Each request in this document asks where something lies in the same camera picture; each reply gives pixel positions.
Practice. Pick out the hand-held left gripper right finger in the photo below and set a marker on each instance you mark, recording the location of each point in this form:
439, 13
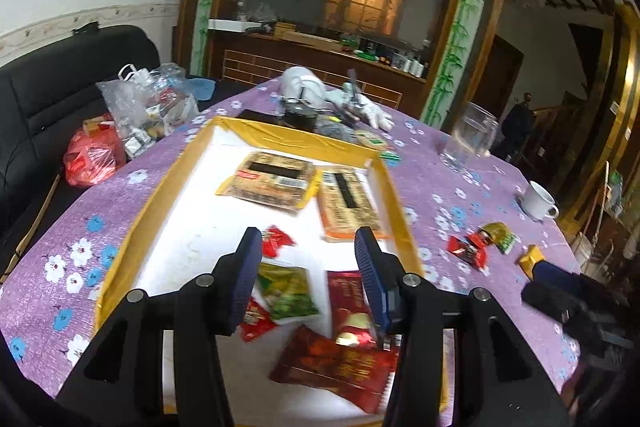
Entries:
372, 287

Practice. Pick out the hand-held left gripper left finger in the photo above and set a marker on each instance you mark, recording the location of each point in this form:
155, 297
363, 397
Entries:
247, 282

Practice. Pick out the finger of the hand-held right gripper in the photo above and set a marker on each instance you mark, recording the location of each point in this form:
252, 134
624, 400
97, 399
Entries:
550, 300
550, 271

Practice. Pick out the dark red long sachet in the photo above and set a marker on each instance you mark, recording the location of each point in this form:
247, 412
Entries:
345, 302

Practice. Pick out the green yellow snack packet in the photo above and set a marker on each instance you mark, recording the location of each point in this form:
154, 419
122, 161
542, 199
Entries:
287, 292

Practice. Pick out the red candy rabbit print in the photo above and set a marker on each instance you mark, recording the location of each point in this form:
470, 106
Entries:
257, 324

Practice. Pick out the red bow candy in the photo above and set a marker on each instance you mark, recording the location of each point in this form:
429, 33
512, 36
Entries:
277, 241

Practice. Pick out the green gold snack packet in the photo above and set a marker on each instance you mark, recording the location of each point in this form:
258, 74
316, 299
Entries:
502, 237

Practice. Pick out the small red black candy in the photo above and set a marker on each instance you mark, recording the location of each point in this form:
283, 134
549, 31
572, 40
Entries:
482, 237

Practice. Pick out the large red black candy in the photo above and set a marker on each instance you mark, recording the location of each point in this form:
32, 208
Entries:
467, 251

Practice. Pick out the large red snack packet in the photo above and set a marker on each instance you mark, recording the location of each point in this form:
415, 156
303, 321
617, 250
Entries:
330, 367

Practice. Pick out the yellow-rimmed white tray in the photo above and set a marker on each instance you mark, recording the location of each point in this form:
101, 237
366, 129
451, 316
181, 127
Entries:
165, 207

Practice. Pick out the white plastic bucket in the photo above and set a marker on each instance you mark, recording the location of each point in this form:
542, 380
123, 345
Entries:
587, 254

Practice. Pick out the white ceramic cup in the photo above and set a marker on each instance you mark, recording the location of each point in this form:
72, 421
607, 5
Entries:
539, 202

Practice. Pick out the beige packet orange edge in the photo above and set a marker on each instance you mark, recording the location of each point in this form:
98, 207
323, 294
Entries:
350, 207

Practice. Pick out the beige packet yellow edge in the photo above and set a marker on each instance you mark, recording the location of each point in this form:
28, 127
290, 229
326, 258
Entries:
270, 187

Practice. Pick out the green striped cracker packet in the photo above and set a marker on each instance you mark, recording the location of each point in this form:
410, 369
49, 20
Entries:
372, 140

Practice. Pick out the clear glass mug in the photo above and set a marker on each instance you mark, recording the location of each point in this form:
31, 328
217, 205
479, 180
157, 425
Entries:
467, 139

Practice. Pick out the dark mesh bag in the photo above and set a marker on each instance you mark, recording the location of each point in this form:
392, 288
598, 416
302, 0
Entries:
337, 129

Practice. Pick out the small black pot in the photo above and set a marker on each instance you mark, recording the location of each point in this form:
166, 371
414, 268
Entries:
300, 117

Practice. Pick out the gold framed partition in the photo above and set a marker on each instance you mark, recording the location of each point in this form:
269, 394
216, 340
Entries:
620, 107

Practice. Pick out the red plastic bag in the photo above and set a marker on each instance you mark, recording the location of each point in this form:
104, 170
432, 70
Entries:
92, 157

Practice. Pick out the blue cloth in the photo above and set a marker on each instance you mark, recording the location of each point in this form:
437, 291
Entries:
201, 88

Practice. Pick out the brown wooden door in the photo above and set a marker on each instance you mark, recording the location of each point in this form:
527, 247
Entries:
505, 72

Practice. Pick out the clear plastic bag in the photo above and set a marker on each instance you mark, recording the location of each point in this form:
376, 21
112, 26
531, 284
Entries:
135, 107

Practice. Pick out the wooden counter cabinet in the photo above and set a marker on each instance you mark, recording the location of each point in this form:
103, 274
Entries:
310, 62

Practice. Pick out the green flat object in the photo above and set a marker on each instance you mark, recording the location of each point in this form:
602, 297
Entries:
367, 55

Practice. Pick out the black microphone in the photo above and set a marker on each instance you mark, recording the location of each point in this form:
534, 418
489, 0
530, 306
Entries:
262, 29

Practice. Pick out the long white box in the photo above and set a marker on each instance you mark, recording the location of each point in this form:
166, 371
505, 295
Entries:
230, 25

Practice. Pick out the black leather sofa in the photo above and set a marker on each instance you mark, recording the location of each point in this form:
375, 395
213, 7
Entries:
40, 97

